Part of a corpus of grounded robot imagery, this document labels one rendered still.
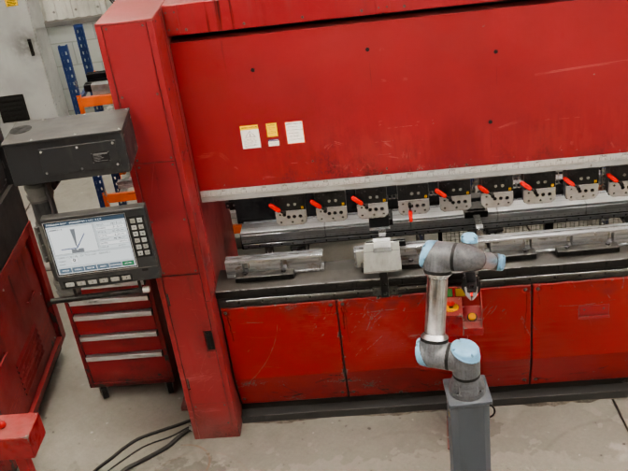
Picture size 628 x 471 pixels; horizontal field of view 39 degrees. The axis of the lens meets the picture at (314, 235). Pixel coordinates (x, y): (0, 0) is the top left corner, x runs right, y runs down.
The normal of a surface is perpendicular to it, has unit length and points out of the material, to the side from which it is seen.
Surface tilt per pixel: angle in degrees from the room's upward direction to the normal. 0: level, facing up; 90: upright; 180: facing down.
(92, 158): 90
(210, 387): 90
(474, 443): 90
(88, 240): 90
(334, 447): 0
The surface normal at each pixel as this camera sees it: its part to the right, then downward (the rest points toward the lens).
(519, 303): -0.04, 0.50
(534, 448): -0.11, -0.86
